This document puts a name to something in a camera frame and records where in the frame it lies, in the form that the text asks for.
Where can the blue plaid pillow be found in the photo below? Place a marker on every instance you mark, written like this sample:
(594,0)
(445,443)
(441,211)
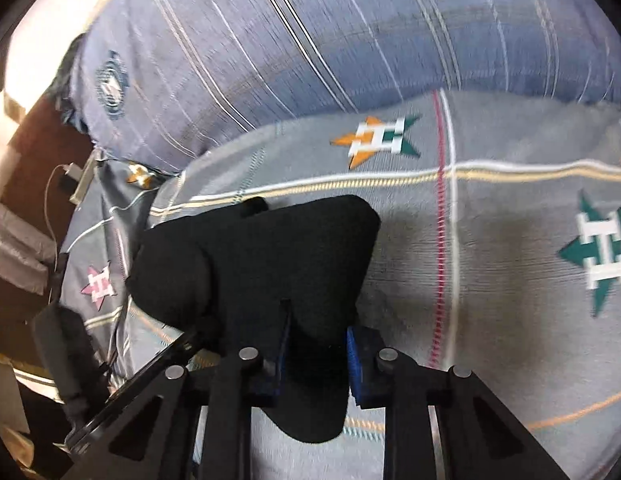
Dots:
(161,82)

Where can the brown wooden headboard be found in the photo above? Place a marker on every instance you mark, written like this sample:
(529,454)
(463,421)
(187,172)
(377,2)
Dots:
(30,171)

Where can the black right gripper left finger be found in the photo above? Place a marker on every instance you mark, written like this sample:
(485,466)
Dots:
(169,422)

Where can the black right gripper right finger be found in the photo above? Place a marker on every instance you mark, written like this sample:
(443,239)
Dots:
(479,437)

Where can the grey star-patterned bed sheet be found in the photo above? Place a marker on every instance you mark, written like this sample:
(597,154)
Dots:
(500,245)

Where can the white folded cloth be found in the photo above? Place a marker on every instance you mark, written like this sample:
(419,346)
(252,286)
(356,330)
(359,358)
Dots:
(26,254)

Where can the black pants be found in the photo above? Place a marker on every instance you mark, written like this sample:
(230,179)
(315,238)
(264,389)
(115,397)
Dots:
(284,281)

